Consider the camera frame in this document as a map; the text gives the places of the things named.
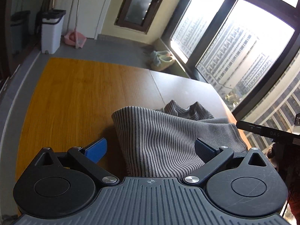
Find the dark framed frosted window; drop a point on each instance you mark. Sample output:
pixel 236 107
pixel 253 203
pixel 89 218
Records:
pixel 137 14

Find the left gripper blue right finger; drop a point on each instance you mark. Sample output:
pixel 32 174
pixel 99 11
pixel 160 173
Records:
pixel 206 152

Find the green slippers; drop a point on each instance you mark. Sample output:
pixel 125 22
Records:
pixel 161 60

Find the white bin black lid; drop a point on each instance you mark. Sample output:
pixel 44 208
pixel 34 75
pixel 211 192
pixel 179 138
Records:
pixel 52 25

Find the grey striped sweater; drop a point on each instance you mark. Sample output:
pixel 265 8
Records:
pixel 161 142

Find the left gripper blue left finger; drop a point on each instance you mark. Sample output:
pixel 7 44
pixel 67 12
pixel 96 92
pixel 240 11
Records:
pixel 92 153

